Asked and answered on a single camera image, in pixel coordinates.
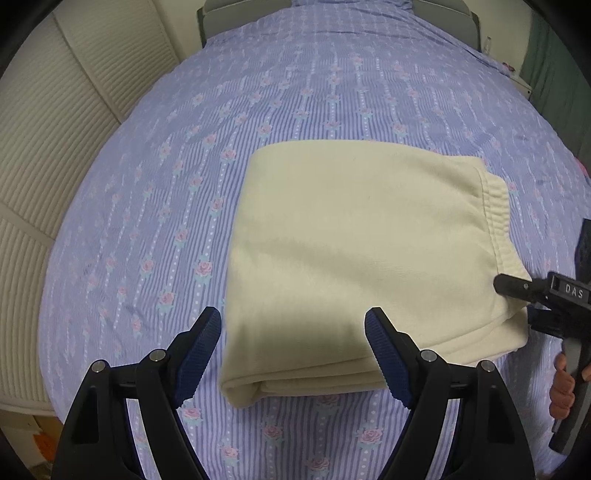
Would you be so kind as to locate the person's right hand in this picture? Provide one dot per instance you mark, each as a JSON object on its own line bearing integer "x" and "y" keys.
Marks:
{"x": 561, "y": 392}

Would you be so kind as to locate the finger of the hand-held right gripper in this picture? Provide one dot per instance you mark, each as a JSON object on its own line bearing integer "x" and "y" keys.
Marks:
{"x": 547, "y": 323}
{"x": 519, "y": 286}

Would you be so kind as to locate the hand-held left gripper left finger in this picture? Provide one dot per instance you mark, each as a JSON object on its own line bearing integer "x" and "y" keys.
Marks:
{"x": 199, "y": 360}

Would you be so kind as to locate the green curtain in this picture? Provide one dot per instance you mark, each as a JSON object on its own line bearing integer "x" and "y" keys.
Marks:
{"x": 558, "y": 83}

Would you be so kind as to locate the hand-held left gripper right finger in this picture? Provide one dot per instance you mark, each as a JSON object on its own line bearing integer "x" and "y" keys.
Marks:
{"x": 390, "y": 364}

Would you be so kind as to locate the white nightstand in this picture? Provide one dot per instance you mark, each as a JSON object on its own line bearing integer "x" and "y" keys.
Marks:
{"x": 519, "y": 81}

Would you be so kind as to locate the purple floral bed sheet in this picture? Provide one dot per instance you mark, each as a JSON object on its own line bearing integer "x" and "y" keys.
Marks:
{"x": 194, "y": 152}

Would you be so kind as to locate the cream pants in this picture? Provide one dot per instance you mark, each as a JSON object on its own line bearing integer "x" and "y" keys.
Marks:
{"x": 351, "y": 258}

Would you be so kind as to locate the white ribbed wall panel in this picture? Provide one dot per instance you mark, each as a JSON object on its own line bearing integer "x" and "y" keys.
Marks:
{"x": 60, "y": 147}

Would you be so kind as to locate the grey bed headboard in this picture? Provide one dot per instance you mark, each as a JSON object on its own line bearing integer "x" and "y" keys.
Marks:
{"x": 217, "y": 9}

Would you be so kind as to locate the orange patterned object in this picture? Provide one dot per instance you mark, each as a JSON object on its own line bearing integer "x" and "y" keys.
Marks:
{"x": 44, "y": 438}

